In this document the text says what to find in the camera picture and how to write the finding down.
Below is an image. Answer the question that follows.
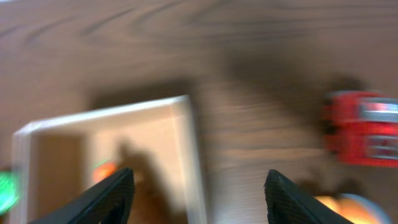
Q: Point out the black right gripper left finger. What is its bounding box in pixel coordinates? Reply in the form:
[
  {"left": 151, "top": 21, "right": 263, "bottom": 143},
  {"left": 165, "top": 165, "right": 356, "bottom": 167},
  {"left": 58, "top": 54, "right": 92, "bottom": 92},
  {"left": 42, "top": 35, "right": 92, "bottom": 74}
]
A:
[{"left": 31, "top": 167, "right": 135, "bottom": 224}]

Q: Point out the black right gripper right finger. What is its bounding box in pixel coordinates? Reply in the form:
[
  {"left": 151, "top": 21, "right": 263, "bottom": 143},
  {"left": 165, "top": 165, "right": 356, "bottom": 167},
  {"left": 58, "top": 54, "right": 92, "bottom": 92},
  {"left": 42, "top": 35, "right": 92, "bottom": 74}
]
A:
[{"left": 264, "top": 169, "right": 352, "bottom": 224}]

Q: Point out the orange rubber duck toy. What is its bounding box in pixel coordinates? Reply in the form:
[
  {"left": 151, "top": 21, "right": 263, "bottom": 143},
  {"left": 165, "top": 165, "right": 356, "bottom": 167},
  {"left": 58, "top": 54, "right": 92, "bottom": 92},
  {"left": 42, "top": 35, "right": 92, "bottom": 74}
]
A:
[{"left": 315, "top": 194, "right": 392, "bottom": 224}]

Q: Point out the red toy car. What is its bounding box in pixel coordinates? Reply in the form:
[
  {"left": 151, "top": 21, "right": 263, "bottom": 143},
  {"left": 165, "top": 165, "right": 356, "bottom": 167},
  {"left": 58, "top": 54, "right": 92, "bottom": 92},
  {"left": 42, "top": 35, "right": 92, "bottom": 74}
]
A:
[{"left": 322, "top": 90, "right": 397, "bottom": 167}]

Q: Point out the white cardboard box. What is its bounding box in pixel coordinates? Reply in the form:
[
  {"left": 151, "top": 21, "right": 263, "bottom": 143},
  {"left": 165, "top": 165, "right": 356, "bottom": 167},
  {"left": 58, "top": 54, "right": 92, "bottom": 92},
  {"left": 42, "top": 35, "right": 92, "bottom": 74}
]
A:
[{"left": 9, "top": 96, "right": 208, "bottom": 223}]

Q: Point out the green lattice plastic ball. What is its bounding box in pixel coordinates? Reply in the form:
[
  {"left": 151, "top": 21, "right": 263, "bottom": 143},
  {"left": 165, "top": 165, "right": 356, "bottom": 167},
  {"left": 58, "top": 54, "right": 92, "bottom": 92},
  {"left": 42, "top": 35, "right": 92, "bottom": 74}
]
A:
[{"left": 0, "top": 171, "right": 21, "bottom": 215}]

